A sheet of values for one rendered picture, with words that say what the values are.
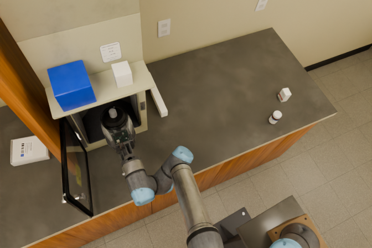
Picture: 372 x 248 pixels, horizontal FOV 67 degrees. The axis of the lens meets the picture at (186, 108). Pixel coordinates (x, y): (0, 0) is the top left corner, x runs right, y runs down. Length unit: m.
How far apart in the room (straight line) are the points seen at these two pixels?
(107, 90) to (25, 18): 0.30
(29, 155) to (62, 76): 0.70
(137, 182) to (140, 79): 0.36
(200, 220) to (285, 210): 0.69
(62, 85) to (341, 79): 2.95
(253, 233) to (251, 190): 1.08
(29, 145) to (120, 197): 0.49
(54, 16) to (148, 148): 0.85
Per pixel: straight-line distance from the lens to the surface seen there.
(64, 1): 0.75
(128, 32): 0.86
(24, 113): 0.90
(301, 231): 1.28
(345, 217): 2.73
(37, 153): 1.48
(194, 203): 0.89
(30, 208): 1.46
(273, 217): 1.44
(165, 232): 2.28
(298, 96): 1.76
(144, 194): 1.01
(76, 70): 0.86
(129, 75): 0.88
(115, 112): 1.12
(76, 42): 0.84
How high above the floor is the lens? 2.27
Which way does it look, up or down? 60 degrees down
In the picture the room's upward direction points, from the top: 11 degrees clockwise
